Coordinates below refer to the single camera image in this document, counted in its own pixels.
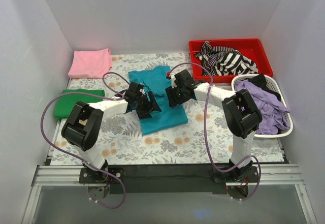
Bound lavender shirt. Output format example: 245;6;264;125
234;79;290;136

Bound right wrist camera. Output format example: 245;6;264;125
166;71;177;88

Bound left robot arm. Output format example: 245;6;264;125
61;82;162;183

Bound teal t-shirt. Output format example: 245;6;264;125
128;66;188;135

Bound folded pink shirt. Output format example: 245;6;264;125
68;48;112;79

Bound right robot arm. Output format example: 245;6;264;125
166;70;262;182

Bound white perforated laundry basket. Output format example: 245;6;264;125
231;74;293;138

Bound black white striped shirt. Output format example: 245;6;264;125
194;41;259;76

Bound folded green shirt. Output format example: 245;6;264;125
54;89;105;120

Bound aluminium rail frame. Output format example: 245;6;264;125
32;164;304;186

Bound floral patterned table mat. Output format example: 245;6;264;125
50;53;285;165

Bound red plastic tray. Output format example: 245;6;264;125
188;39;273;82

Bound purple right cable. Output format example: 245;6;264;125
166;61;260;202

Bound black garment in basket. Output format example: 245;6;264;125
249;74;281;101

